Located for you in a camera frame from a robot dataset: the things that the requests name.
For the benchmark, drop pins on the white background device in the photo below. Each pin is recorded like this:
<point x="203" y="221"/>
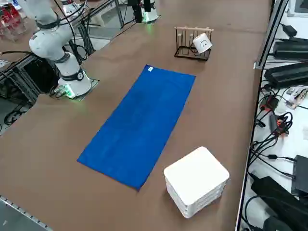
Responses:
<point x="69" y="7"/>

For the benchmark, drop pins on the long black power adapter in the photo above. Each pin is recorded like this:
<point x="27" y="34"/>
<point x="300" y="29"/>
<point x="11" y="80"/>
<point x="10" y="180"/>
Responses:
<point x="291" y="49"/>
<point x="286" y="74"/>

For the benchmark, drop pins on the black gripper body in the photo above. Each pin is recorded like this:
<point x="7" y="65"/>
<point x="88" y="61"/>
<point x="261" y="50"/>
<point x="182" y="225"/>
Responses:
<point x="133" y="3"/>

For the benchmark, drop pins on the white smiley face cup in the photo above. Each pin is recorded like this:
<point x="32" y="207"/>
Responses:
<point x="201" y="42"/>

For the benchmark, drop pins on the red black electronic module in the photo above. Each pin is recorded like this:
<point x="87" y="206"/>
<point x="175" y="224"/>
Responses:
<point x="270" y="102"/>

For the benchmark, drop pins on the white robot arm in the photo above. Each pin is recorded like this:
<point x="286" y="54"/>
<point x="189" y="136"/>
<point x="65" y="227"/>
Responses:
<point x="150" y="15"/>
<point x="60" y="29"/>

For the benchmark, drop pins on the printed cards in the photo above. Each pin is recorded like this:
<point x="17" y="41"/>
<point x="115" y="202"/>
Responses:
<point x="297" y="96"/>

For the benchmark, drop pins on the large black power brick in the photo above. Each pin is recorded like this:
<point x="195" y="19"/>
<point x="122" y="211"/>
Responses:
<point x="276" y="197"/>

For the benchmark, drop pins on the black box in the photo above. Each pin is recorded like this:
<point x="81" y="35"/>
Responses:
<point x="300" y="175"/>

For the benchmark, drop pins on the orange black connector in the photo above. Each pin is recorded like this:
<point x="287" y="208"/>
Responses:
<point x="279" y="125"/>

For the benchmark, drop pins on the metal table edge rail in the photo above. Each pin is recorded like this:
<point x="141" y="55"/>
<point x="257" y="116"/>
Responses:
<point x="19" y="209"/>

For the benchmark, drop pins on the white stacked drawer box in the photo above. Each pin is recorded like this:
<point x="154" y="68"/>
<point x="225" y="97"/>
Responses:
<point x="196" y="175"/>

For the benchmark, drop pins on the aluminium profile post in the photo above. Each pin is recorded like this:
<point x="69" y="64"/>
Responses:
<point x="272" y="31"/>

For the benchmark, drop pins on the clear shelf with red packets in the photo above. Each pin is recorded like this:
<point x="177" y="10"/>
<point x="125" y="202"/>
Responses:
<point x="12" y="24"/>

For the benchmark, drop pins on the white framed monitor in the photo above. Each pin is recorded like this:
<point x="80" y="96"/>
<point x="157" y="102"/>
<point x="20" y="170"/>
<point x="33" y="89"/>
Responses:
<point x="300" y="7"/>

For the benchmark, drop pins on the aluminium side frame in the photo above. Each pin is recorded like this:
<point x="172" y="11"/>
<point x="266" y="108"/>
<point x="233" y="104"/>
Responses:
<point x="26" y="83"/>

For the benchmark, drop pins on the blue towel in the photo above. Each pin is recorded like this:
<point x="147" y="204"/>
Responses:
<point x="137" y="125"/>

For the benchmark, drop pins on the small black power adapter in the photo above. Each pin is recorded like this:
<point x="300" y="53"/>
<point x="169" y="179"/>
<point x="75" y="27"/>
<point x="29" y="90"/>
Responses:
<point x="290" y="30"/>

